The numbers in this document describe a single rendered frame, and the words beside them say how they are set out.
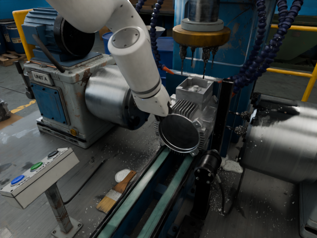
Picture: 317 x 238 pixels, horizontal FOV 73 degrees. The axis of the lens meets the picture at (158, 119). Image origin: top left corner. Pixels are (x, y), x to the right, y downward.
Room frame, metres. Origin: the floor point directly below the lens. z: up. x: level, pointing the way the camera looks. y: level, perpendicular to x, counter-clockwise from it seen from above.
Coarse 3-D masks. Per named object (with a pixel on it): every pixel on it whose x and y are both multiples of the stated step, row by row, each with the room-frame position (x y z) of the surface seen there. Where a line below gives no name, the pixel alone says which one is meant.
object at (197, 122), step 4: (212, 96) 0.73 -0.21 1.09; (212, 100) 0.72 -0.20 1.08; (216, 100) 0.72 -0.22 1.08; (196, 120) 0.56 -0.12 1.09; (200, 120) 0.57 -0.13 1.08; (196, 124) 0.57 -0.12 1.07; (200, 124) 0.56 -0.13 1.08; (160, 140) 0.62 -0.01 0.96; (164, 144) 0.62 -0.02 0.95; (192, 152) 0.56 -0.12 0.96; (196, 152) 0.56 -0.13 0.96; (192, 156) 0.56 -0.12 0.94
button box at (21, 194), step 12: (60, 156) 0.42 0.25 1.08; (72, 156) 0.43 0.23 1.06; (48, 168) 0.38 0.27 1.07; (60, 168) 0.40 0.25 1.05; (24, 180) 0.34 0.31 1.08; (36, 180) 0.34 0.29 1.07; (48, 180) 0.36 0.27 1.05; (0, 192) 0.32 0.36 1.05; (12, 192) 0.30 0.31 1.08; (24, 192) 0.31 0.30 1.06; (36, 192) 0.33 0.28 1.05; (12, 204) 0.31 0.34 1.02; (24, 204) 0.30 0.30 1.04
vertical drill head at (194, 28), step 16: (192, 0) 0.69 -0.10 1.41; (208, 0) 0.67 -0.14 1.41; (192, 16) 0.69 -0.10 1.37; (208, 16) 0.67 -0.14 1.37; (176, 32) 0.68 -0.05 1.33; (192, 32) 0.65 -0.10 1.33; (208, 32) 0.65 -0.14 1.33; (224, 32) 0.65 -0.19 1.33; (192, 48) 0.77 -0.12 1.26; (208, 48) 0.65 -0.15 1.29
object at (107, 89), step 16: (96, 80) 0.78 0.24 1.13; (112, 80) 0.76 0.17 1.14; (96, 96) 0.74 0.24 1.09; (112, 96) 0.71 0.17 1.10; (128, 96) 0.71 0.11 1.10; (96, 112) 0.74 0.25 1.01; (112, 112) 0.69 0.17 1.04; (128, 112) 0.69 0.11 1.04; (144, 112) 0.79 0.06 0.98; (128, 128) 0.70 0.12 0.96
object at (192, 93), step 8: (184, 80) 0.75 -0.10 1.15; (192, 80) 0.78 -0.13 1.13; (200, 80) 0.76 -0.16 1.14; (208, 80) 0.75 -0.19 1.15; (176, 88) 0.68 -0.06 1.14; (184, 88) 0.75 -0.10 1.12; (192, 88) 0.72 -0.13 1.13; (200, 88) 0.72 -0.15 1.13; (208, 88) 0.68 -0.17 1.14; (176, 96) 0.68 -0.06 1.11; (184, 96) 0.67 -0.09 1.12; (192, 96) 0.66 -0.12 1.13; (200, 96) 0.64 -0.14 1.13; (208, 96) 0.69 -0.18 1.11; (200, 104) 0.64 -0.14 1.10
